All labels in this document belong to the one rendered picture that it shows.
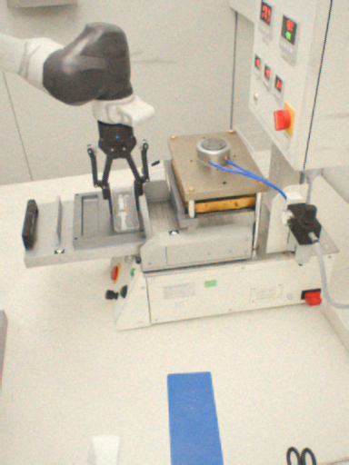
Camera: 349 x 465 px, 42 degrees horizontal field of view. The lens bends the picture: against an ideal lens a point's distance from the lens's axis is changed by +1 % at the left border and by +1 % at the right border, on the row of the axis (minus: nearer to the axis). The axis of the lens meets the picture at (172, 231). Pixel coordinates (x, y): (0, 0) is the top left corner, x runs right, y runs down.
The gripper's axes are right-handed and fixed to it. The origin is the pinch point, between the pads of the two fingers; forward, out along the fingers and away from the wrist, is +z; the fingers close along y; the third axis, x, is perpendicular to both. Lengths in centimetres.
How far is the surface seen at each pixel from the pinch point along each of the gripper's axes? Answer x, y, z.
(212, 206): 10.2, -19.3, -1.9
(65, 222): -1.6, 14.6, 6.2
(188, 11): -151, -44, -9
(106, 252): 10.7, 5.2, 7.1
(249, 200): 10.2, -27.8, -2.6
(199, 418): 42, -10, 28
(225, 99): -152, -66, 38
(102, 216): 1.5, 5.5, 3.5
